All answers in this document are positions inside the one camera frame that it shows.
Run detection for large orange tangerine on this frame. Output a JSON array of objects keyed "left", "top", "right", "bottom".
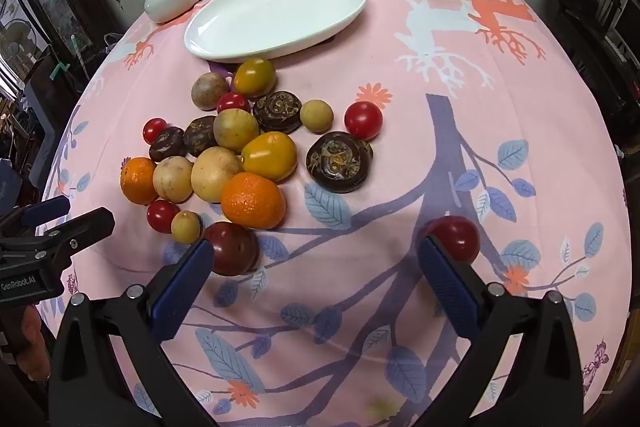
[{"left": 220, "top": 172, "right": 287, "bottom": 231}]

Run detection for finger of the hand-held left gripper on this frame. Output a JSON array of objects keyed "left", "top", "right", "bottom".
[
  {"left": 0, "top": 194, "right": 71, "bottom": 238},
  {"left": 0, "top": 207, "right": 116, "bottom": 267}
]

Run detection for dark red plum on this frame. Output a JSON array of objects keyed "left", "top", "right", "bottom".
[
  {"left": 425, "top": 215, "right": 481, "bottom": 266},
  {"left": 201, "top": 221, "right": 261, "bottom": 278}
]

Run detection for white oval plate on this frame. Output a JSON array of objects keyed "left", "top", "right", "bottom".
[{"left": 184, "top": 0, "right": 369, "bottom": 62}]

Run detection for black monitor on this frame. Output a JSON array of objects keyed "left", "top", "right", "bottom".
[{"left": 612, "top": 0, "right": 640, "bottom": 58}]

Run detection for small orange tangerine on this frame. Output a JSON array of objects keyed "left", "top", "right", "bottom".
[{"left": 120, "top": 157, "right": 158, "bottom": 204}]

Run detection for blue grey cloth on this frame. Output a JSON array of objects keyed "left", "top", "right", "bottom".
[{"left": 0, "top": 159, "right": 23, "bottom": 208}]

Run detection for pale striped pepino melon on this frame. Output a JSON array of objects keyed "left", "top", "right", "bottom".
[
  {"left": 152, "top": 156, "right": 194, "bottom": 202},
  {"left": 190, "top": 146, "right": 244, "bottom": 204}
]

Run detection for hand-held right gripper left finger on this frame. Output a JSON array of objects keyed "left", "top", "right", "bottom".
[{"left": 47, "top": 237, "right": 216, "bottom": 427}]

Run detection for red cherry tomato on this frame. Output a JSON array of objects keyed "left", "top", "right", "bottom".
[
  {"left": 344, "top": 101, "right": 384, "bottom": 141},
  {"left": 142, "top": 117, "right": 169, "bottom": 144},
  {"left": 216, "top": 91, "right": 251, "bottom": 114},
  {"left": 146, "top": 200, "right": 181, "bottom": 234}
]

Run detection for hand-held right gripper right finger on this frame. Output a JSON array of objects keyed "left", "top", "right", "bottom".
[{"left": 417, "top": 232, "right": 586, "bottom": 427}]

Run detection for brownish passion fruit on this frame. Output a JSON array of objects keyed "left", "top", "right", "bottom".
[
  {"left": 191, "top": 72, "right": 230, "bottom": 111},
  {"left": 213, "top": 108, "right": 260, "bottom": 153}
]

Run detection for black metal rack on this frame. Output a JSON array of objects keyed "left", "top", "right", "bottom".
[{"left": 592, "top": 0, "right": 640, "bottom": 62}]

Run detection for small tan longan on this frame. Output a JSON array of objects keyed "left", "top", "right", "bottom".
[
  {"left": 171, "top": 210, "right": 202, "bottom": 244},
  {"left": 300, "top": 100, "right": 334, "bottom": 134}
]

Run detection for dark water chestnut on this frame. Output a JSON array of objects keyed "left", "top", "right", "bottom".
[
  {"left": 183, "top": 116, "right": 219, "bottom": 158},
  {"left": 306, "top": 131, "right": 374, "bottom": 194},
  {"left": 252, "top": 90, "right": 303, "bottom": 134},
  {"left": 148, "top": 126, "right": 187, "bottom": 162}
]

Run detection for orange yellow tomato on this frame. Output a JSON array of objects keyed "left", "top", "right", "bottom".
[{"left": 241, "top": 131, "right": 298, "bottom": 182}]

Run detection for greenish yellow tomato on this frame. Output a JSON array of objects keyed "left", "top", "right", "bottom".
[{"left": 233, "top": 58, "right": 277, "bottom": 99}]

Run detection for electric fan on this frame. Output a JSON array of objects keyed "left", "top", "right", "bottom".
[{"left": 0, "top": 19, "right": 33, "bottom": 68}]

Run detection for pink printed tablecloth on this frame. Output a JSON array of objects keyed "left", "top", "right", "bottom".
[{"left": 40, "top": 0, "right": 632, "bottom": 427}]

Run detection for person's left hand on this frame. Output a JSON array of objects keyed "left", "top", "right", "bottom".
[{"left": 12, "top": 304, "right": 53, "bottom": 380}]

